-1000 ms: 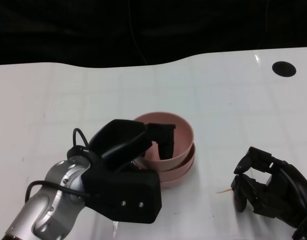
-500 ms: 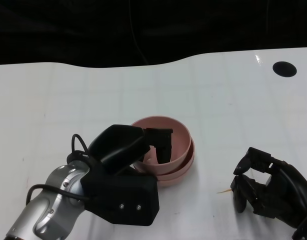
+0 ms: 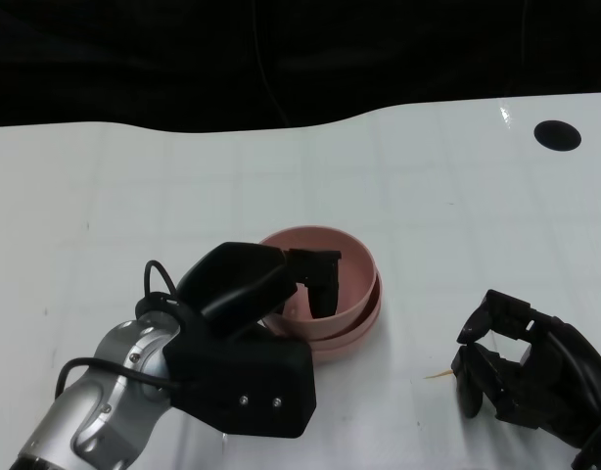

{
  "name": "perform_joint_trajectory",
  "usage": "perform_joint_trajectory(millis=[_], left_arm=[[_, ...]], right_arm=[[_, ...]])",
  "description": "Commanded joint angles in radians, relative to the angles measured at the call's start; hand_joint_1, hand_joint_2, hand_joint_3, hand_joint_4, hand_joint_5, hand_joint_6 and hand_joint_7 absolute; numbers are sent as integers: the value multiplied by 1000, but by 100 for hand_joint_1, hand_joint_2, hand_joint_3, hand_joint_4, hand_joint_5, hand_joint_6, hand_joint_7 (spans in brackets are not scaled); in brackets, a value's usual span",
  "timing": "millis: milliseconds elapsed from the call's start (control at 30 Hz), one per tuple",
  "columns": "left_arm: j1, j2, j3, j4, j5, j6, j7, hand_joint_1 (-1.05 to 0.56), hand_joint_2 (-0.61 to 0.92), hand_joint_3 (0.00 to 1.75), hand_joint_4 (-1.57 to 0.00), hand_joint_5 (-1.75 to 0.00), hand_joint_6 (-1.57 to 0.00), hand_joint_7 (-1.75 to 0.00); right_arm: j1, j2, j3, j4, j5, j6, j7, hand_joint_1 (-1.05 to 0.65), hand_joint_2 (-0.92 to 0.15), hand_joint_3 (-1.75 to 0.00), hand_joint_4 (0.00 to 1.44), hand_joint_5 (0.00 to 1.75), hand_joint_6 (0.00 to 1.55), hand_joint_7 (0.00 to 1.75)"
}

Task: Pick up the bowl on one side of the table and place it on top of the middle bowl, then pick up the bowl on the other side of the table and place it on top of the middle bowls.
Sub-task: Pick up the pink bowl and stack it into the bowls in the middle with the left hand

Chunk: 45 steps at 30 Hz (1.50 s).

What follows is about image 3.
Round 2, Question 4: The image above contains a black backdrop cloth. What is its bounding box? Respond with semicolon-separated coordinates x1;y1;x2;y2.
0;0;601;134

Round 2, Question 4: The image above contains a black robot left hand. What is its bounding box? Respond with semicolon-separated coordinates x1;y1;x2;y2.
175;241;344;339

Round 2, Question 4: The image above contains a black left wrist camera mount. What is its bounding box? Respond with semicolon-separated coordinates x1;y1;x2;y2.
162;312;315;438

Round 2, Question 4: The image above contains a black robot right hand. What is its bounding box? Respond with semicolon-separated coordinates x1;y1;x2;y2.
449;288;601;449

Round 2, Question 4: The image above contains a pink plastic bowl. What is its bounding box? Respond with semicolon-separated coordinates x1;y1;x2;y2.
257;224;379;339
307;293;383;366
300;278;383;344

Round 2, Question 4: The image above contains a black round table grommet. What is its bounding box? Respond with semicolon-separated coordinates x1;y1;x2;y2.
533;119;583;153

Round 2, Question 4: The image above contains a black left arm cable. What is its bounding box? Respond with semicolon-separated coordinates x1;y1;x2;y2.
53;259;184;398

